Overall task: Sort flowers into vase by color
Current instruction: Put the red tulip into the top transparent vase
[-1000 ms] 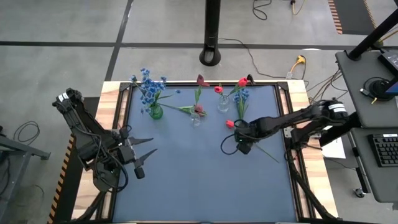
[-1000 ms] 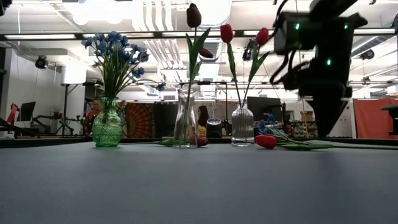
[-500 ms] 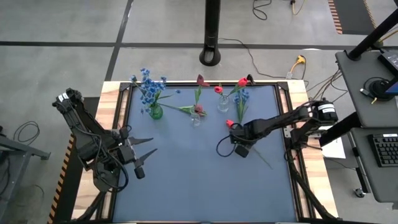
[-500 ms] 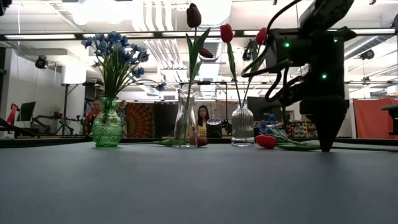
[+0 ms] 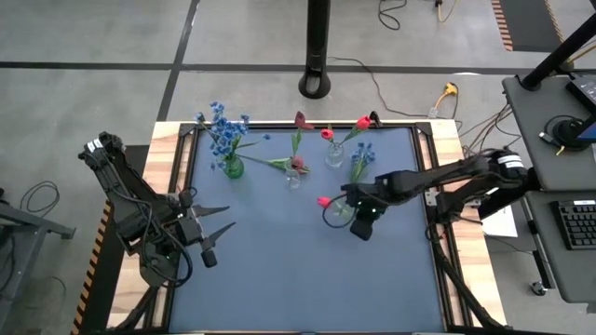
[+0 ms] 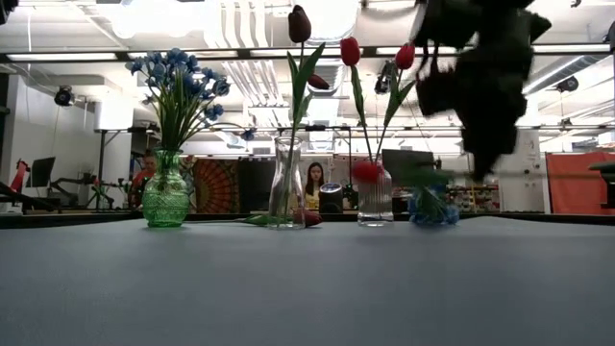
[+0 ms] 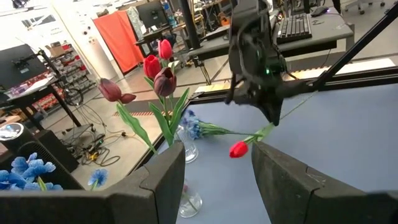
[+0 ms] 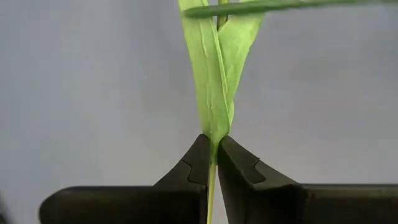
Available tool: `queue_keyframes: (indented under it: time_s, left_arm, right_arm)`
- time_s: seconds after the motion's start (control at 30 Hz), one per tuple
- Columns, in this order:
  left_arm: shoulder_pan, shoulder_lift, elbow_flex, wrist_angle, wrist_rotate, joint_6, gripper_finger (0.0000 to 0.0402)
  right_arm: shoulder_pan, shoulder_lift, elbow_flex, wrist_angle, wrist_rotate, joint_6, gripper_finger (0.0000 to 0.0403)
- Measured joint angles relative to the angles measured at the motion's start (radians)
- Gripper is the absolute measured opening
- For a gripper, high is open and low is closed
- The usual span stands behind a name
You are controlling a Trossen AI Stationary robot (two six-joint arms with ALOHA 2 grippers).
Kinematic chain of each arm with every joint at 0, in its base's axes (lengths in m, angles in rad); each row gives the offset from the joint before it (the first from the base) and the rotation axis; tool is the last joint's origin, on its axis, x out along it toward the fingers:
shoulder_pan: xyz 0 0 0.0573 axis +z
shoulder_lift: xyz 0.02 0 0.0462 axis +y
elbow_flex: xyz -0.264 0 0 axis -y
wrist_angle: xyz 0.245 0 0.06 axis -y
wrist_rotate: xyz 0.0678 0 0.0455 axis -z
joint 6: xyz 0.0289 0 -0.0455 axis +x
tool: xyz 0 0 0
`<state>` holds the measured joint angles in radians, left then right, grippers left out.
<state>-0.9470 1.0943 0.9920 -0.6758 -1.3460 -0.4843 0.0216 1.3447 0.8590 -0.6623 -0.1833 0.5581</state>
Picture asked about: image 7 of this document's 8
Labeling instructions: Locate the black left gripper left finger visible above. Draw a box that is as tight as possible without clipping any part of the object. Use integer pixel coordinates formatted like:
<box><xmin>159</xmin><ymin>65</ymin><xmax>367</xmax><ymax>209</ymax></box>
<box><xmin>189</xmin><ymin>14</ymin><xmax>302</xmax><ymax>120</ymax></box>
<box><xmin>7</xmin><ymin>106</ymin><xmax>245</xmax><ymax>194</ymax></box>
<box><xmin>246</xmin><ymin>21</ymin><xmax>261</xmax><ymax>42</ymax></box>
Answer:
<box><xmin>105</xmin><ymin>141</ymin><xmax>187</xmax><ymax>224</ymax></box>

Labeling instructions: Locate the black keyboard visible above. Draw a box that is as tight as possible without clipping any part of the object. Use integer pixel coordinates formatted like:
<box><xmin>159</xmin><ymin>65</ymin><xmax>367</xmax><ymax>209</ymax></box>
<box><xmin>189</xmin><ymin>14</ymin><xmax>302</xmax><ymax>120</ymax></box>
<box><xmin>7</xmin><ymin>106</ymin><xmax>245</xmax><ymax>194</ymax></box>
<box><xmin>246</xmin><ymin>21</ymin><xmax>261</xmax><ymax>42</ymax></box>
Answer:
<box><xmin>275</xmin><ymin>12</ymin><xmax>313</xmax><ymax>44</ymax></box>

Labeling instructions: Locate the clear smooth glass carafe vase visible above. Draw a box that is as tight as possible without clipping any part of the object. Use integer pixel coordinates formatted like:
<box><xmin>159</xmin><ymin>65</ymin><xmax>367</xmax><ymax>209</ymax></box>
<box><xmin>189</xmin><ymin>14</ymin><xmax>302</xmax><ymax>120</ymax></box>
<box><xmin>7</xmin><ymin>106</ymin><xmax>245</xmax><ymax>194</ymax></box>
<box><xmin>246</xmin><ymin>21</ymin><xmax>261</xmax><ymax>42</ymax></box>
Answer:
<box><xmin>178</xmin><ymin>179</ymin><xmax>203</xmax><ymax>218</ymax></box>

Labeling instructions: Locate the black computer mouse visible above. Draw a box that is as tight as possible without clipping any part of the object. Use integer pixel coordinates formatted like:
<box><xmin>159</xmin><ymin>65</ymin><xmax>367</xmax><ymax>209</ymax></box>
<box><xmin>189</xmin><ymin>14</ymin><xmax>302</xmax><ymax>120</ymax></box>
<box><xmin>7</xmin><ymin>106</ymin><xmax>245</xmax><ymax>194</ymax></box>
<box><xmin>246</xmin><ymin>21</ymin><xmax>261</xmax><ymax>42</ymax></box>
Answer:
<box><xmin>310</xmin><ymin>6</ymin><xmax>330</xmax><ymax>18</ymax></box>

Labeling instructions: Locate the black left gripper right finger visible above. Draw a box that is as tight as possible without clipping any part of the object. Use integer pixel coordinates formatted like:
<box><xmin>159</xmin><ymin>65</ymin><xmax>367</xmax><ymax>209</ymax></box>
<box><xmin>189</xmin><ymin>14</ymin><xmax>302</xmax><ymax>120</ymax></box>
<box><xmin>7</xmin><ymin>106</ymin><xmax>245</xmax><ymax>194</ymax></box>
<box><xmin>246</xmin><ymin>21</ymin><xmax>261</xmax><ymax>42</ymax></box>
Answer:
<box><xmin>251</xmin><ymin>141</ymin><xmax>368</xmax><ymax>224</ymax></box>

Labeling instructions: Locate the parts bin shelf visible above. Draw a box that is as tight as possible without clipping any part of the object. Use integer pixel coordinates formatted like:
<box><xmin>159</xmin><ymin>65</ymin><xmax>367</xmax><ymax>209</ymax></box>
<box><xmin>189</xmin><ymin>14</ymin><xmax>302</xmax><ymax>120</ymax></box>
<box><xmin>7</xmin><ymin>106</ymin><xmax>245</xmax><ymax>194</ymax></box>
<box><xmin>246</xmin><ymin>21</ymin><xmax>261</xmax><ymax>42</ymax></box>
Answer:
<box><xmin>43</xmin><ymin>43</ymin><xmax>97</xmax><ymax>105</ymax></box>

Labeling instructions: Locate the black rig post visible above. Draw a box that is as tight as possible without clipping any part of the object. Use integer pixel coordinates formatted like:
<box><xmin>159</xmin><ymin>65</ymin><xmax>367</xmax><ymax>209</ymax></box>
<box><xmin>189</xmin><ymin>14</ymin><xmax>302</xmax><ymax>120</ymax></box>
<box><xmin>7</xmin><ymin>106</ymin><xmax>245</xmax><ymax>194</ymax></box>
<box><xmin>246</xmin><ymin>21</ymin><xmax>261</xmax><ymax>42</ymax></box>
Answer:
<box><xmin>177</xmin><ymin>0</ymin><xmax>202</xmax><ymax>50</ymax></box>

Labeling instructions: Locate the clear ribbed glass bottle vase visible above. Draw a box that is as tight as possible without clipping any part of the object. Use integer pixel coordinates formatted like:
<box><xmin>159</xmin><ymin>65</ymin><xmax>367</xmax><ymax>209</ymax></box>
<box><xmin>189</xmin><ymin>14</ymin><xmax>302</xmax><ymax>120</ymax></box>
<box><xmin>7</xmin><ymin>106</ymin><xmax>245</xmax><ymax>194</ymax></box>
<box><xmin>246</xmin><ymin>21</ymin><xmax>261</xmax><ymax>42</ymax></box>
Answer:
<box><xmin>174</xmin><ymin>124</ymin><xmax>200</xmax><ymax>164</ymax></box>

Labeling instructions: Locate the black monitor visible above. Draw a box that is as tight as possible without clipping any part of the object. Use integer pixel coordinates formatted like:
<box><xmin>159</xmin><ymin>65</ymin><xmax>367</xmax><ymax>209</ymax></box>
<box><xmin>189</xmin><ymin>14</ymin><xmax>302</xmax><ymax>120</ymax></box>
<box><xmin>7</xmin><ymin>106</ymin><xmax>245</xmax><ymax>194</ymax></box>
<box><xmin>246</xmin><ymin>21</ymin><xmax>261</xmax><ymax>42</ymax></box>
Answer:
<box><xmin>136</xmin><ymin>0</ymin><xmax>170</xmax><ymax>30</ymax></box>
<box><xmin>0</xmin><ymin>43</ymin><xmax>47</xmax><ymax>91</ymax></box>

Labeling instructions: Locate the floor cable bundle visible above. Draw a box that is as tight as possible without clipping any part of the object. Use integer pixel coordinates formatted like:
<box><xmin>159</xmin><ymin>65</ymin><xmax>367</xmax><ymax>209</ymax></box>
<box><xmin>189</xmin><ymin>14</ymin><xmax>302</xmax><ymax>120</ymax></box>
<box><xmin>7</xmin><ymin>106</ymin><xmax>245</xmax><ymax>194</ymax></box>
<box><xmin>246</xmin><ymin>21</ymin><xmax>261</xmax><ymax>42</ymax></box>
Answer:
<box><xmin>58</xmin><ymin>102</ymin><xmax>128</xmax><ymax>167</ymax></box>

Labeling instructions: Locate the orange cloth partition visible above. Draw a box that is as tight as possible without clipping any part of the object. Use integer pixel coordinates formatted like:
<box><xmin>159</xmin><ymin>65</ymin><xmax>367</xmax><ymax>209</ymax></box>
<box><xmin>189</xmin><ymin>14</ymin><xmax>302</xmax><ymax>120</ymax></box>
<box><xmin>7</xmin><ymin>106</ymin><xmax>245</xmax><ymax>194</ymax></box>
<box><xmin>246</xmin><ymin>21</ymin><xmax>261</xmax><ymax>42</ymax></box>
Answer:
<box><xmin>92</xmin><ymin>10</ymin><xmax>146</xmax><ymax>75</ymax></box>

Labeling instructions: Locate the white round column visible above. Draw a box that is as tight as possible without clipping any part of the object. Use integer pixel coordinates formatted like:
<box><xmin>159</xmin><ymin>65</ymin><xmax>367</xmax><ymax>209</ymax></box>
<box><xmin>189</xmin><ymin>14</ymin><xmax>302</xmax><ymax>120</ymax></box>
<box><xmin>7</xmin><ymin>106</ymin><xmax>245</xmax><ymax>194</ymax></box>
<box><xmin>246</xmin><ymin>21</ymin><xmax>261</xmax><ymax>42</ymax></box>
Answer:
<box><xmin>51</xmin><ymin>0</ymin><xmax>108</xmax><ymax>78</ymax></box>

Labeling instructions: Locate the black side table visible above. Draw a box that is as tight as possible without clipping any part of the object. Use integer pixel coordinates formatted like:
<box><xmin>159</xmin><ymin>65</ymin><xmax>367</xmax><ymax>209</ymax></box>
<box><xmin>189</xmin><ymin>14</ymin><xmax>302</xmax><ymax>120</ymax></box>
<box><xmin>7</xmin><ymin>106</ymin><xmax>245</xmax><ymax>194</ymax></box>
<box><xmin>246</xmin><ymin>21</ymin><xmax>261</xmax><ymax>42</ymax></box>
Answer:
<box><xmin>0</xmin><ymin>77</ymin><xmax>82</xmax><ymax>131</ymax></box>

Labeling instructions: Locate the bright red artificial tulip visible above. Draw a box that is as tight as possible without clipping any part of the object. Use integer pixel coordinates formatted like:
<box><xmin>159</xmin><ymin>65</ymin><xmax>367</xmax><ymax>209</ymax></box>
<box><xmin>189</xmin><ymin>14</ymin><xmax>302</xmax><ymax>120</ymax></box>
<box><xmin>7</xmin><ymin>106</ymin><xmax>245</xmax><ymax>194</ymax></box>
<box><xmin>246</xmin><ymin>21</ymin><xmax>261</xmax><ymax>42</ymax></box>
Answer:
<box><xmin>142</xmin><ymin>54</ymin><xmax>165</xmax><ymax>106</ymax></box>
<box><xmin>157</xmin><ymin>39</ymin><xmax>178</xmax><ymax>125</ymax></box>
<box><xmin>229</xmin><ymin>123</ymin><xmax>276</xmax><ymax>159</ymax></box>

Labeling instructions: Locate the grey side desk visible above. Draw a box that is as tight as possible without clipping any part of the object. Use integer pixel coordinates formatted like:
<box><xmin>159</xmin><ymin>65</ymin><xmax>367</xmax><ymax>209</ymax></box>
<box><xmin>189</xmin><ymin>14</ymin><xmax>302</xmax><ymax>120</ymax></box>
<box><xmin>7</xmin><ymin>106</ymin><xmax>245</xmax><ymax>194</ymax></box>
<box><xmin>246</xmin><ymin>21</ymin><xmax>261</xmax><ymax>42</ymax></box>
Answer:
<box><xmin>186</xmin><ymin>6</ymin><xmax>355</xmax><ymax>63</ymax></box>

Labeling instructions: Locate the dark red artificial tulip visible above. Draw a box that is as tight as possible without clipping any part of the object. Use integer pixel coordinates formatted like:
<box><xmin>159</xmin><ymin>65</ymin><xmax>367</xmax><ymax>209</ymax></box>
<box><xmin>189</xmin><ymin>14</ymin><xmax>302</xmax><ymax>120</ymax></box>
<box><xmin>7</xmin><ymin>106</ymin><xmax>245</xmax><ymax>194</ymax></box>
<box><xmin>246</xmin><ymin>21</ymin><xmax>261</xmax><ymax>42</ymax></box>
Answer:
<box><xmin>148</xmin><ymin>67</ymin><xmax>191</xmax><ymax>147</ymax></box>

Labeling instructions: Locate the blue artificial flower bunch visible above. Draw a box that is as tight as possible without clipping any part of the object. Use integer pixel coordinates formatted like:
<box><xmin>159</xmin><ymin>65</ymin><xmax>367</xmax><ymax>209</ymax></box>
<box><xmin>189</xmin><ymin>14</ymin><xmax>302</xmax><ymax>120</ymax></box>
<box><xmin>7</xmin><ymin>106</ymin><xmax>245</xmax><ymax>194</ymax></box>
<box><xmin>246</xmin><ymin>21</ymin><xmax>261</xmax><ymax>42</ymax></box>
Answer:
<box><xmin>180</xmin><ymin>109</ymin><xmax>262</xmax><ymax>141</ymax></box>
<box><xmin>0</xmin><ymin>151</ymin><xmax>109</xmax><ymax>191</ymax></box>

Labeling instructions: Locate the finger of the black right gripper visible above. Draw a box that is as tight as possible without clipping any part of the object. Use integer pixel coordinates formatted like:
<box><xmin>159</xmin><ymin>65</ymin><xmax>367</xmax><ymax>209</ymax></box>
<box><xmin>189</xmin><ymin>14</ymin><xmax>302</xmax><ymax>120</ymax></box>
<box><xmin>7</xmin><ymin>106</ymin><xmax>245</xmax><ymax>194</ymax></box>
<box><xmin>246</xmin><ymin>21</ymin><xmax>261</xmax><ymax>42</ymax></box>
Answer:
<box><xmin>257</xmin><ymin>96</ymin><xmax>284</xmax><ymax>127</ymax></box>

